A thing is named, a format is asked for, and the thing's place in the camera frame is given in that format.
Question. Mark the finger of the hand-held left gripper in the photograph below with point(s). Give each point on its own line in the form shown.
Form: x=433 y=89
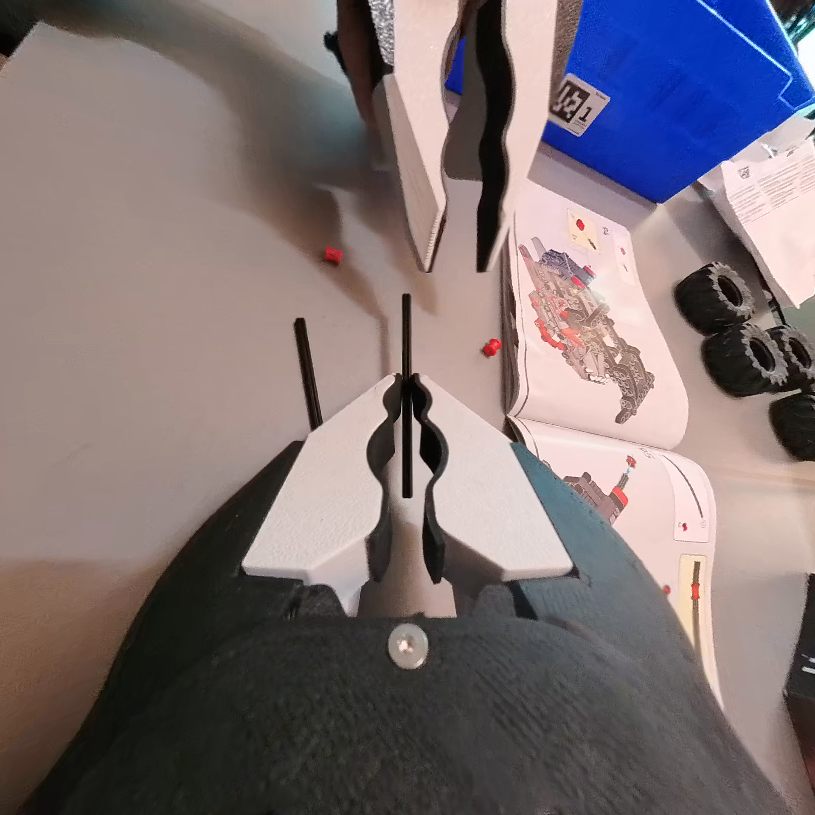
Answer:
x=417 y=127
x=525 y=76

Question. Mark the blue storage bin with tag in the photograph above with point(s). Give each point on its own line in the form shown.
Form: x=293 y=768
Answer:
x=668 y=83

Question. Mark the grey desk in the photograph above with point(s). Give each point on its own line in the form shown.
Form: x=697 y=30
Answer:
x=159 y=286

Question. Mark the white printed paper sheet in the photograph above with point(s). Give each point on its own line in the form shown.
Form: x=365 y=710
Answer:
x=770 y=191

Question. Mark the black toy tire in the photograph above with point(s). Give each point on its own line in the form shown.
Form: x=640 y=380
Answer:
x=745 y=360
x=796 y=426
x=799 y=353
x=713 y=299

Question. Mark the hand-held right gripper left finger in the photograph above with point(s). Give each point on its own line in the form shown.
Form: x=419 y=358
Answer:
x=318 y=503

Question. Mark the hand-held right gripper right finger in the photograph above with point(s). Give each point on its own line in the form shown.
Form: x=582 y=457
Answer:
x=503 y=503

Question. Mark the open building instruction booklet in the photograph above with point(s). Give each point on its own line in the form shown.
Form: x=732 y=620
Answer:
x=605 y=407

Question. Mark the long black toy axle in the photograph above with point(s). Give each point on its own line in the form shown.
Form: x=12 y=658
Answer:
x=406 y=395
x=307 y=375

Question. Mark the small red toy bushing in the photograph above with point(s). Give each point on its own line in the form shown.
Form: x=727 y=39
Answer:
x=491 y=347
x=332 y=254

